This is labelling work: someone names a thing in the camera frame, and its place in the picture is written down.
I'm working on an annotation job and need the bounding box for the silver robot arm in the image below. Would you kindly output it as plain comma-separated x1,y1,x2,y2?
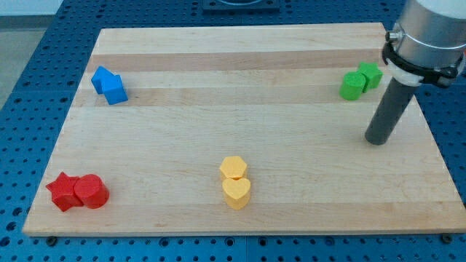
382,0,465,88

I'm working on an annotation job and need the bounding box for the green star block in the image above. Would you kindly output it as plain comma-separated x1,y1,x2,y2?
358,62,383,93

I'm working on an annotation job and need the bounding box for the red star block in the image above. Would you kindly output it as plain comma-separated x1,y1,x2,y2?
46,172,84,212

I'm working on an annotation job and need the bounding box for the wooden board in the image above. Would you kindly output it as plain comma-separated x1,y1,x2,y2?
23,23,465,237

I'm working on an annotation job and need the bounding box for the yellow hexagon block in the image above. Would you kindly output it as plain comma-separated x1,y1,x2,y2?
219,156,248,180

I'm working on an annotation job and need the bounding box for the yellow heart block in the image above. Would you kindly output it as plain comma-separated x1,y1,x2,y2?
222,178,251,210

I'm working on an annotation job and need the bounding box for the blue cube block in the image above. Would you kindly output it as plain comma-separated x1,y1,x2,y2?
101,75,128,105

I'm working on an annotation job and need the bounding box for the green cylinder block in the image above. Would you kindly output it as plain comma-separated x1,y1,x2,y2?
339,71,366,100

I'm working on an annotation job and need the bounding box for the blue pentagon block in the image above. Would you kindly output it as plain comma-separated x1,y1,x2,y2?
91,66,114,95

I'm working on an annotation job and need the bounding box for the red cylinder block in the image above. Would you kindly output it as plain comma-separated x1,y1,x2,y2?
74,174,110,209

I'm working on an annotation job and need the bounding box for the grey cylindrical pointer rod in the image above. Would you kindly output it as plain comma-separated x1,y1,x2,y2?
365,79,418,146

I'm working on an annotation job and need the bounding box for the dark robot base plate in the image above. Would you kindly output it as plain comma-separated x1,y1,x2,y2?
200,0,280,12

